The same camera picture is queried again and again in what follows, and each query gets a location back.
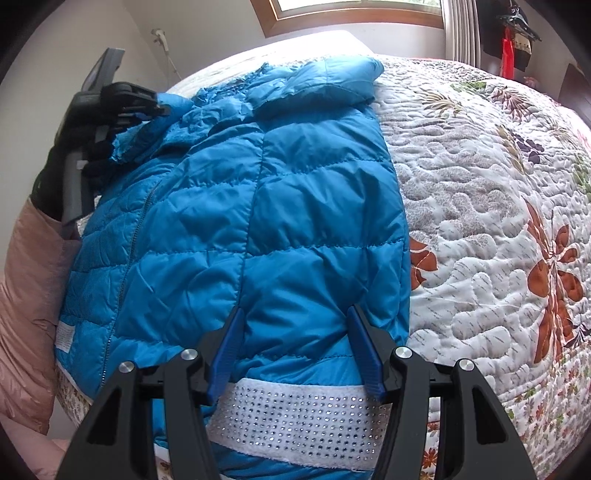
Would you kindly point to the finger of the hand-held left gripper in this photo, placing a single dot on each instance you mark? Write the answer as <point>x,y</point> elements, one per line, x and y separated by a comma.
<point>143,115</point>
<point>131,94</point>

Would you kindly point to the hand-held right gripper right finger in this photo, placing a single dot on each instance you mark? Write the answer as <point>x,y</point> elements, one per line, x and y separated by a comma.
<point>367,355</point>

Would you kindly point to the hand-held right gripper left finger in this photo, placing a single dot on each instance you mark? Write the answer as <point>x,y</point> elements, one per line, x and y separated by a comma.
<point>226,353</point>

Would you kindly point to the blue puffer jacket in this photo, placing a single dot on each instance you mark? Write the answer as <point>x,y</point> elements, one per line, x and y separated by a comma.
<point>286,221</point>

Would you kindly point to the person's left forearm pink sleeve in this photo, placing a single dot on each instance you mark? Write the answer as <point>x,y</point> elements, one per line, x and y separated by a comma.
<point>32,300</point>

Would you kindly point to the hanging dark clothes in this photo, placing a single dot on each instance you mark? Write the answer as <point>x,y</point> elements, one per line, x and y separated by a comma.
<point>524,46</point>

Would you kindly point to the person's left hand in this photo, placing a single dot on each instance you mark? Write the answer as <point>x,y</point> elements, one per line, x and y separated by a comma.
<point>99,164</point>

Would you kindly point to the floral quilted bedspread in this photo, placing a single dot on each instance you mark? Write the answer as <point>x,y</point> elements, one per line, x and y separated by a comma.
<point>485,221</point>

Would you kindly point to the white pillow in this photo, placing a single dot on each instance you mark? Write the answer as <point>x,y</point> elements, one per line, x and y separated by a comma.
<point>314,44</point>

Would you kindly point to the wooden framed window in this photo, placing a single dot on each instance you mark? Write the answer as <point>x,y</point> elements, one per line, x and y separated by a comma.
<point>351,9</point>

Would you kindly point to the white pleated curtain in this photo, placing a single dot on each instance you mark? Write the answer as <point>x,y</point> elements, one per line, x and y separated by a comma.
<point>461,30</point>

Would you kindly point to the red hanging cloth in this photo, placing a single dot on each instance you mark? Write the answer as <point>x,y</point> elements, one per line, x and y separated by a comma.
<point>507,55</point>

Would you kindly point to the dark wooden furniture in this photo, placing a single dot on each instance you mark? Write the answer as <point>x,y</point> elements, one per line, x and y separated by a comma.
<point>575,87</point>

